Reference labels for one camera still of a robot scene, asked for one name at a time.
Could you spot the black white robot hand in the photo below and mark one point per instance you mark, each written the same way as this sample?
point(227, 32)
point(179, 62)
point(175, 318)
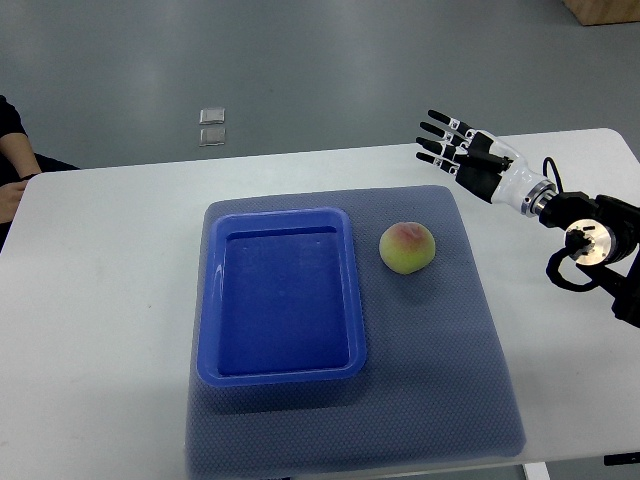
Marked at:
point(484, 165)

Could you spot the yellow-green pink peach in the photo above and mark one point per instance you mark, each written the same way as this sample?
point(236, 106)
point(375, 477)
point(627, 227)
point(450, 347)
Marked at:
point(407, 247)

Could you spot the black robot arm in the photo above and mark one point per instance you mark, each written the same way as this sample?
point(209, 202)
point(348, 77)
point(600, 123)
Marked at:
point(598, 232)

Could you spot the upper grey floor plate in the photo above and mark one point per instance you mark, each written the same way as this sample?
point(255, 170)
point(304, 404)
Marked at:
point(212, 115)

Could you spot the wooden box corner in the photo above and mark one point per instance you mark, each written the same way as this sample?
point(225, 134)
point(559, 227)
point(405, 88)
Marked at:
point(603, 12)

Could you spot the grey-blue textured mat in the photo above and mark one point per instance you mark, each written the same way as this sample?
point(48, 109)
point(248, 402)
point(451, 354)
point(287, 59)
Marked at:
point(435, 387)

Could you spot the blue plastic tray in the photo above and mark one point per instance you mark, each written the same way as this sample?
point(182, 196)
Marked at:
point(281, 300)

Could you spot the white table leg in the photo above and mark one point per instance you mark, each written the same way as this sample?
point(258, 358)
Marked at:
point(536, 471)

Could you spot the seated person in black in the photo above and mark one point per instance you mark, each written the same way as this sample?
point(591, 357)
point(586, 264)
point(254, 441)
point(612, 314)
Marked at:
point(19, 164)

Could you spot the black table edge bracket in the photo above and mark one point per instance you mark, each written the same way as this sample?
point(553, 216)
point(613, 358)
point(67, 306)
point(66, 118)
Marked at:
point(622, 459)

